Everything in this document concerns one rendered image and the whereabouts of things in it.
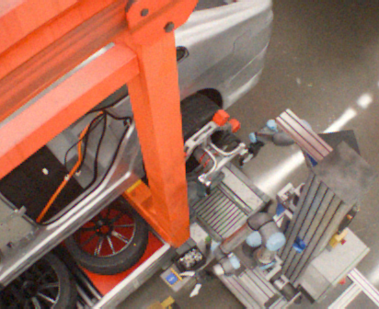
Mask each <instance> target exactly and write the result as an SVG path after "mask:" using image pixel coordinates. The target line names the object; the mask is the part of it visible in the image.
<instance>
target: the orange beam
mask: <svg viewBox="0 0 379 309"><path fill-rule="evenodd" d="M139 73H140V69H139V62H138V59H137V53H136V52H134V51H133V50H132V49H131V48H129V47H128V46H127V45H126V44H124V43H123V42H122V41H120V42H118V43H117V44H116V45H114V46H113V47H111V48H110V49H109V50H107V51H106V52H104V53H102V54H101V55H99V57H97V58H96V59H95V60H93V61H92V62H91V63H89V64H88V65H86V66H85V67H83V68H82V69H80V70H78V72H76V73H75V74H74V75H72V76H70V77H69V78H67V80H65V81H63V82H62V83H61V84H59V85H58V86H57V87H55V88H54V89H53V90H52V91H50V92H49V93H48V94H46V95H45V96H44V97H42V98H41V99H39V100H38V101H36V102H35V103H34V104H32V105H31V106H30V107H28V109H26V110H24V111H22V113H20V114H19V115H18V116H17V117H15V118H14V119H12V120H11V121H10V122H9V123H8V124H6V125H5V126H4V127H2V129H0V179H1V178H3V177H4V176H5V175H6V174H8V173H9V172H10V171H12V169H14V168H15V167H17V166H18V165H20V164H21V163H23V161H24V160H26V159H27V158H29V157H30V156H31V155H32V154H34V153H35V152H36V151H38V150H39V149H40V148H41V147H42V146H43V145H44V144H46V143H47V142H48V141H50V140H51V139H53V137H55V136H56V135H58V133H60V132H61V131H63V130H64V129H66V128H67V127H68V126H70V125H71V124H72V123H73V122H75V120H77V119H79V118H80V117H82V115H84V114H85V113H87V112H88V111H89V110H91V109H92V108H93V107H95V106H96V105H97V104H98V103H99V102H101V101H102V100H103V99H105V98H106V97H108V96H109V95H110V94H112V93H113V92H114V91H116V90H117V89H118V88H120V87H121V86H123V85H124V84H126V83H127V82H128V81H130V80H131V79H132V78H134V77H135V76H136V75H138V74H139Z"/></svg>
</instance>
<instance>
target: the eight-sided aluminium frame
mask: <svg viewBox="0 0 379 309"><path fill-rule="evenodd" d="M232 128H233V127H232V124H231V123H229V121H228V120H227V121H226V124H225V125H224V126H221V127H220V126H218V124H217V123H215V122H214V121H210V123H207V125H206V126H204V128H202V129H201V130H200V131H198V132H197V133H196V134H194V135H193V137H190V138H189V139H188V140H187V142H186V143H185V145H184V146H183V149H184V152H186V151H187V150H188V151H187V152H186V154H187V156H186V157H185V162H186V161H187V160H188V158H189V156H190V154H191V153H192V152H193V149H194V148H196V146H197V145H199V144H200V143H201V142H202V141H203V140H205V139H206V138H207V137H209V136H210V134H212V133H213V132H216V131H223V135H224V134H225V133H226V132H231V133H232ZM207 130H208V131H207ZM204 132H205V133H204ZM203 133H204V134H203ZM201 134H203V135H202V137H200V138H199V136H200V135H201ZM198 138H199V139H198ZM196 139H198V140H196ZM195 140H196V142H194V141H195ZM188 148H189V149H188ZM203 167H204V166H203V165H199V166H198V167H196V168H195V169H194V170H193V171H191V172H190V173H185V175H186V183H188V182H191V181H194V180H196V177H197V176H199V175H201V174H202V173H205V172H206V171H207V169H206V168H205V167H204V169H203V170H201V169H202V168H203ZM199 170H201V171H200V172H199V173H198V174H196V173H197V172H198V171H199Z"/></svg>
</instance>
